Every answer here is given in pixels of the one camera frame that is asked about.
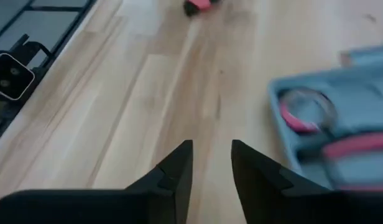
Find pink and black handled pliers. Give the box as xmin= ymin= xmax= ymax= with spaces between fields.
xmin=297 ymin=132 xmax=383 ymax=192

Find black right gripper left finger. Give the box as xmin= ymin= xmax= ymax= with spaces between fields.
xmin=0 ymin=139 xmax=194 ymax=224

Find red black hex key set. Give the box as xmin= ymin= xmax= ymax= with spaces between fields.
xmin=182 ymin=0 xmax=222 ymax=17

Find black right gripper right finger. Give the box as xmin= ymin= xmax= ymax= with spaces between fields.
xmin=231 ymin=139 xmax=383 ymax=224

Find grey-blue plastic tool case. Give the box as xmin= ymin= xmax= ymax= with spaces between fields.
xmin=267 ymin=45 xmax=383 ymax=192

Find red tape measure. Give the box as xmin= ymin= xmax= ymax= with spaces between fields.
xmin=278 ymin=87 xmax=338 ymax=134

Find black aluminium table frame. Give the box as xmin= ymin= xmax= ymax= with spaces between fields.
xmin=0 ymin=0 xmax=98 ymax=147

